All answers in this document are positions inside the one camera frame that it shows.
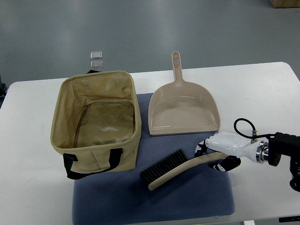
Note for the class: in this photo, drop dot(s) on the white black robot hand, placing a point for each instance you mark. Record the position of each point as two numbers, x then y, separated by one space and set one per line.
234 146

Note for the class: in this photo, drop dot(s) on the pink hand broom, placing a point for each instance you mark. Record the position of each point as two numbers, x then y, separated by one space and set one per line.
173 165

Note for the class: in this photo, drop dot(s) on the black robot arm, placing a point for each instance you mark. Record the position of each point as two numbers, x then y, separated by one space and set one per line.
279 144

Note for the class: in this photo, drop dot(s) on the yellow fabric bag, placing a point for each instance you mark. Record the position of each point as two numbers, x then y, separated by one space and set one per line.
97 124

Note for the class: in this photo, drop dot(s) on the pink dustpan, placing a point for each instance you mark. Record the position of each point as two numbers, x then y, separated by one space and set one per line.
182 107

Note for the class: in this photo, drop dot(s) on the black table control panel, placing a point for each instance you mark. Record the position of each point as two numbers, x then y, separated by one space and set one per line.
289 219

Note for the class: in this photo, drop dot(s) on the cardboard box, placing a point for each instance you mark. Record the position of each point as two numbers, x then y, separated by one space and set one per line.
285 3

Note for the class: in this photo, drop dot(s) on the clear floor plate upper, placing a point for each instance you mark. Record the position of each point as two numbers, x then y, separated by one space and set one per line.
96 55

